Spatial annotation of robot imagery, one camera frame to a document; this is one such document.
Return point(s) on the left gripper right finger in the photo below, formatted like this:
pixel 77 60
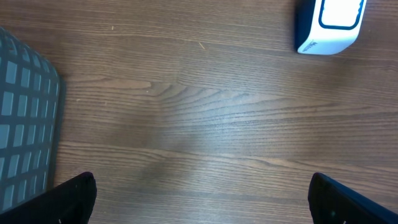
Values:
pixel 332 202

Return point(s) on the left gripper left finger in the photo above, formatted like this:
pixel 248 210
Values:
pixel 68 203

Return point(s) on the white barcode scanner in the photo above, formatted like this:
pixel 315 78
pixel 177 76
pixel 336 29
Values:
pixel 327 27

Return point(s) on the grey plastic mesh basket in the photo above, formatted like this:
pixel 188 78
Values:
pixel 30 97

